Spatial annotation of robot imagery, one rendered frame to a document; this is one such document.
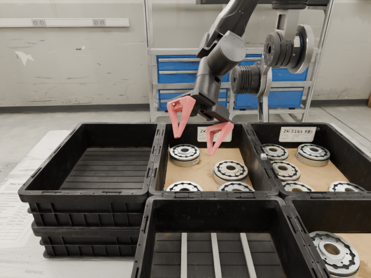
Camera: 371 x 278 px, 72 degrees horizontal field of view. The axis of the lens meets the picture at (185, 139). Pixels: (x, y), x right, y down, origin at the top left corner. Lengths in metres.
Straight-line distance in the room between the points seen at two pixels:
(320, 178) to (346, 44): 3.32
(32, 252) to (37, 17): 3.12
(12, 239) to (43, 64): 3.03
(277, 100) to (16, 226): 2.52
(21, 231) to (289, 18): 1.19
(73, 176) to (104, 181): 0.11
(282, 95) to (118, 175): 2.31
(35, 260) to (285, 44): 1.13
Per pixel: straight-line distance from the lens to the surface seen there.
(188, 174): 0.82
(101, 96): 3.66
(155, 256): 0.61
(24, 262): 0.87
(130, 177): 0.82
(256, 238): 0.65
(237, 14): 0.60
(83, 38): 3.54
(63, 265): 0.81
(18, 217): 1.01
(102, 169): 0.89
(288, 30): 1.18
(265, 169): 0.72
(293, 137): 1.01
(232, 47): 0.53
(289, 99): 2.95
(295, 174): 0.83
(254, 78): 1.63
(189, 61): 2.57
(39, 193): 0.67
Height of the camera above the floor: 1.31
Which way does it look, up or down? 28 degrees down
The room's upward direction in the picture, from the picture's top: straight up
